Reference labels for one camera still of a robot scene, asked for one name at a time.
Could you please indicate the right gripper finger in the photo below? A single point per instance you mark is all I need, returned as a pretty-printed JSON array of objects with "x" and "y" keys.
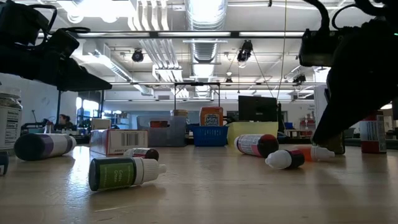
[{"x": 335, "y": 121}]

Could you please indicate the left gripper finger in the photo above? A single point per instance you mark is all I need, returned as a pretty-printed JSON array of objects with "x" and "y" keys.
[{"x": 81, "y": 79}]

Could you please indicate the orange dropper bottle white cap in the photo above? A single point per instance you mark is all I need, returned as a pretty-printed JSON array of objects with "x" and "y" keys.
[{"x": 320, "y": 153}]

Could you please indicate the yellow corn pops box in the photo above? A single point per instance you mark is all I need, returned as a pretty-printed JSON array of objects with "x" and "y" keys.
[{"x": 101, "y": 124}]

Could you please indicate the glass spice jar white lid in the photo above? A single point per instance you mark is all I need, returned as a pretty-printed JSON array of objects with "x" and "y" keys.
[{"x": 9, "y": 124}]

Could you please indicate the red smoked paprika tin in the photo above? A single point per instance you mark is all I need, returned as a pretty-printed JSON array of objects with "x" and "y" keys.
[{"x": 159, "y": 124}]

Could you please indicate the furikake jar tan lid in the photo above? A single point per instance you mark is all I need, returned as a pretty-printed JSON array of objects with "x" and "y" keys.
[{"x": 179, "y": 113}]

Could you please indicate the orange mini wheats box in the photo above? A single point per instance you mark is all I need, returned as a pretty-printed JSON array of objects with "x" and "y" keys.
[{"x": 211, "y": 116}]

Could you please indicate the white column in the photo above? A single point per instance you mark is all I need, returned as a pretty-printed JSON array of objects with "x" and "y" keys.
[{"x": 319, "y": 99}]

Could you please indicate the red background cart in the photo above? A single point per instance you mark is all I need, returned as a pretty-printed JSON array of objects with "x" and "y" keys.
[{"x": 306, "y": 123}]

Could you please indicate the person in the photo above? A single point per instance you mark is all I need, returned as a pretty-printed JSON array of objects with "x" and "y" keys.
[{"x": 63, "y": 119}]

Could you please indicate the blue background chair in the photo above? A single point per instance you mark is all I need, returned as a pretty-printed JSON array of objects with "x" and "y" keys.
[{"x": 288, "y": 125}]

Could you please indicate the background storage shelf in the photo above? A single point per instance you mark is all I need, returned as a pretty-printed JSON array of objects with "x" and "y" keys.
[{"x": 119, "y": 119}]

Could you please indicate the red dropper bottle white cap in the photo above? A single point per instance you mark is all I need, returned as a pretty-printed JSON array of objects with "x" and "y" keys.
[{"x": 284, "y": 159}]

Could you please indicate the red froot loops box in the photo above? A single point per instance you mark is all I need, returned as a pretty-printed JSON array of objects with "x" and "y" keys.
[{"x": 118, "y": 141}]

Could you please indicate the purple food colouring bottle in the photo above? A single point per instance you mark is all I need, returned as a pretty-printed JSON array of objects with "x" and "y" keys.
[{"x": 43, "y": 146}]

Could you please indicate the black computer monitor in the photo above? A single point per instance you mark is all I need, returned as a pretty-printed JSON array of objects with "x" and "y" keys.
[{"x": 258, "y": 109}]

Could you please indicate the yellow plastic bin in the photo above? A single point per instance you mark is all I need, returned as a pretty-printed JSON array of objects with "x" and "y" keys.
[{"x": 255, "y": 127}]

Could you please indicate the maroon dropper bottle white cap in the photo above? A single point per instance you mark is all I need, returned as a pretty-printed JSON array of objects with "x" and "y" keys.
[{"x": 146, "y": 154}]

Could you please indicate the grey plastic bin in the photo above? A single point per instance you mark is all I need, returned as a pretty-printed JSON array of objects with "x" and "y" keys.
[{"x": 161, "y": 137}]

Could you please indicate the grass green dropper bottle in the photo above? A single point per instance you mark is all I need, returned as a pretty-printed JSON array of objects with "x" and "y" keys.
[{"x": 118, "y": 174}]

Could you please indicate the LED light bar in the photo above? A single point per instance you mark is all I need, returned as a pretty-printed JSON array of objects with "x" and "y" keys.
[{"x": 192, "y": 34}]

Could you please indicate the blue plastic basket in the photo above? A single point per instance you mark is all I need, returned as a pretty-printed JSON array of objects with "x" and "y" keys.
[{"x": 208, "y": 137}]

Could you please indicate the black background rig frame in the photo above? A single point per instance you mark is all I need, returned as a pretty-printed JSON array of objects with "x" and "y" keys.
[
  {"x": 197, "y": 83},
  {"x": 58, "y": 109}
]

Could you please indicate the white rectangular ceiling duct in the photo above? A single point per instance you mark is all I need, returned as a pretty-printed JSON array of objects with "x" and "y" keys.
[{"x": 124, "y": 73}]

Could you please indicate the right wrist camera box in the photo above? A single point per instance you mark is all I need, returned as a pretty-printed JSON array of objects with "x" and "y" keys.
[{"x": 320, "y": 48}]

